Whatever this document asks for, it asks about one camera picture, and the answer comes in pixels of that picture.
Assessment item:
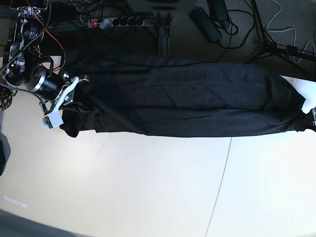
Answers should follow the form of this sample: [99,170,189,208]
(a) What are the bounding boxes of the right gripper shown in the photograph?
[39,75,90,116]

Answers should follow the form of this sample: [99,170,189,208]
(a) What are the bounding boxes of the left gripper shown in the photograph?
[311,107,316,126]

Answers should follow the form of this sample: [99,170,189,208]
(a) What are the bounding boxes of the dark grey T-shirt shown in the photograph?
[61,49,316,138]

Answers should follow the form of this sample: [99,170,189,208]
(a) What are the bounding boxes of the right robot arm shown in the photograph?
[0,0,91,116]

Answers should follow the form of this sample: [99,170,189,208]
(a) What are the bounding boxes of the black patterned cup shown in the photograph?
[0,86,12,112]

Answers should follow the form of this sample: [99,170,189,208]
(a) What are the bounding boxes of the black tripod stand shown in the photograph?
[246,0,316,78]

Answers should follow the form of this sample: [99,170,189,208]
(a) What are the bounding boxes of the white power strip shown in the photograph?
[80,16,146,30]

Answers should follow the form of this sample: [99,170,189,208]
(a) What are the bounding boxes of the grey monitor base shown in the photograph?
[126,0,198,13]

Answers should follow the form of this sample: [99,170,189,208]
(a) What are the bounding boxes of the black power adapter brick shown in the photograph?
[189,7,222,43]

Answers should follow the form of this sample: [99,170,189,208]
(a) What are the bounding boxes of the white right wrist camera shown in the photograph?
[42,111,64,131]

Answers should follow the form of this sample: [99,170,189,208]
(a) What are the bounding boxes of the grey white cable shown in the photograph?
[250,0,316,65]

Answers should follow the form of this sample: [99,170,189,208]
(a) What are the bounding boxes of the aluminium frame post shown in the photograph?
[154,11,172,56]

